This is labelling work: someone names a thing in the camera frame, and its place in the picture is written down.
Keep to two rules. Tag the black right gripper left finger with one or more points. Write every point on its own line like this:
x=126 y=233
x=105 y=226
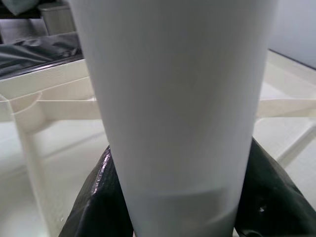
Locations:
x=98 y=205

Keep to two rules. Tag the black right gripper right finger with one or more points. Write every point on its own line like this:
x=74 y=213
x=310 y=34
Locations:
x=274 y=202

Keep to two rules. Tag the white plastic children table top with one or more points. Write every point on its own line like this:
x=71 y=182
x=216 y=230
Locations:
x=49 y=148

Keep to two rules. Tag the white plastic table leg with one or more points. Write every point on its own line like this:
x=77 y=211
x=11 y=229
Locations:
x=172 y=98

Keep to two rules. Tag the grey metal bin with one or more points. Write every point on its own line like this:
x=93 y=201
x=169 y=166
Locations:
x=58 y=18

